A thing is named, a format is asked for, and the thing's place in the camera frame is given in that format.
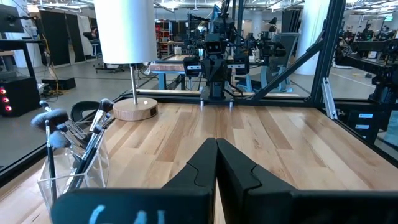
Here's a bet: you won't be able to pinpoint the black frame clamp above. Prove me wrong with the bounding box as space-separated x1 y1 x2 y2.
70 100 101 123

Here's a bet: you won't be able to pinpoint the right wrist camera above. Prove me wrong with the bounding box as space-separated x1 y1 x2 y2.
204 33 223 56

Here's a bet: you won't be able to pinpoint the black monitor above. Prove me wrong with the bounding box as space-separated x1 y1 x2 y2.
0 4 25 34

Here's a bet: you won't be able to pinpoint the black box red lights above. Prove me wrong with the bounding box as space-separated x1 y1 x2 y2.
0 76 41 118

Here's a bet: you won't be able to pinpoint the clear acrylic organizer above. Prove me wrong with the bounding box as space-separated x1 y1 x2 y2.
37 130 110 215

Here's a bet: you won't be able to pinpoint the white cylindrical container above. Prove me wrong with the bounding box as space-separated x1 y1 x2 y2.
93 0 159 122

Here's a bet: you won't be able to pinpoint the slim black makeup brush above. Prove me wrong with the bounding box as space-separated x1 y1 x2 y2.
70 116 116 190
73 124 103 184

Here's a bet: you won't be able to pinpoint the person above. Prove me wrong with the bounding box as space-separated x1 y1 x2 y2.
83 27 101 44

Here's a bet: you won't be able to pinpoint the grey office chair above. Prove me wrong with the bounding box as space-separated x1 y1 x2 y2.
236 32 301 94

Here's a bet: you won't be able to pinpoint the dark-head makeup brush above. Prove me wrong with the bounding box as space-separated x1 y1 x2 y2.
77 112 113 175
81 98 115 169

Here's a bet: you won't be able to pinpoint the flat black floor box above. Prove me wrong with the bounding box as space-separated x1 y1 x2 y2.
41 77 76 91

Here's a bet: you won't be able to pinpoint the background wooden table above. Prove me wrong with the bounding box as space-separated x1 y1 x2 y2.
149 54 203 91

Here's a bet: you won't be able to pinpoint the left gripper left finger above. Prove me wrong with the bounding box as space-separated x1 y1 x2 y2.
50 137 218 224

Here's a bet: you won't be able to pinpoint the black standing desk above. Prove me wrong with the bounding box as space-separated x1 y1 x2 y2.
0 39 43 78

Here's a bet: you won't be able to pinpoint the black partition panel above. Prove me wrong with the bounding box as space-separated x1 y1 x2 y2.
39 11 86 67

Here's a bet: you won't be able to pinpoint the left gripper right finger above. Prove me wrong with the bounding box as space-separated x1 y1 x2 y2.
216 138 398 224

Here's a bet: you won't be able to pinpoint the silver metal bracket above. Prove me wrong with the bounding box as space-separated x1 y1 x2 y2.
321 77 339 121

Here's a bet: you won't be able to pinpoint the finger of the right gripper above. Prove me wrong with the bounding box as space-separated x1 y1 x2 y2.
216 60 230 98
203 60 218 98

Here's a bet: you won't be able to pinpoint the black box white labels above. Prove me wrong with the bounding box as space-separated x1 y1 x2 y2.
346 108 389 144

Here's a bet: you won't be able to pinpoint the large powder makeup brush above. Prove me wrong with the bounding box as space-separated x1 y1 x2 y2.
30 108 70 205

